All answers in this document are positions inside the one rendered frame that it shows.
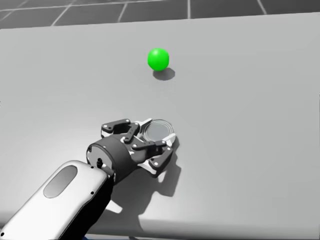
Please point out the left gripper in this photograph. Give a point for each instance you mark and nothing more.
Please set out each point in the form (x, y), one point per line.
(112, 155)

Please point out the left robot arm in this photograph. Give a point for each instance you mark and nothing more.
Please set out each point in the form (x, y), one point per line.
(62, 200)

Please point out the green ball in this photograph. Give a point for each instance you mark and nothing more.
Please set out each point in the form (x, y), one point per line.
(158, 59)

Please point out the round can with grey lid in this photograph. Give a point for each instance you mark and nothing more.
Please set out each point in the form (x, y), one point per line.
(157, 131)

